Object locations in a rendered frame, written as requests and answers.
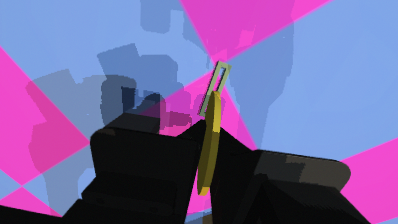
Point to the gold coin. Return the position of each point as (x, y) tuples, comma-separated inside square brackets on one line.
[(208, 156)]

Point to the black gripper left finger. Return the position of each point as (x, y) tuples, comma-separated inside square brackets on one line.
[(152, 155)]

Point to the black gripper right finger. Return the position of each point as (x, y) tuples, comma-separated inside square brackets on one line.
[(240, 171)]

